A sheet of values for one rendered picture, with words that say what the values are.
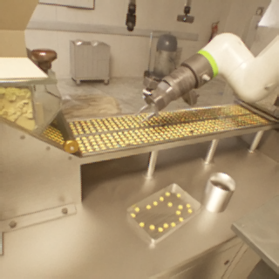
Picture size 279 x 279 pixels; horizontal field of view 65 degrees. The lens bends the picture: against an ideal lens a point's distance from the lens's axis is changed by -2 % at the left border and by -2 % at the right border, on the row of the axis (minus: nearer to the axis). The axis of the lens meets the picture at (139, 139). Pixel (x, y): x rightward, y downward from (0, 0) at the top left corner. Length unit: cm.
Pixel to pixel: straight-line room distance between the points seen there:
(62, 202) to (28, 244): 13
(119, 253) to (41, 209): 24
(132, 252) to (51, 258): 19
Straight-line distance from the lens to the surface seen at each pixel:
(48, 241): 61
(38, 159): 55
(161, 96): 62
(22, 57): 51
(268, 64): 65
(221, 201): 70
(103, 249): 59
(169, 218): 66
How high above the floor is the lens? 130
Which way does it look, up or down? 31 degrees down
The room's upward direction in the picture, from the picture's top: 8 degrees clockwise
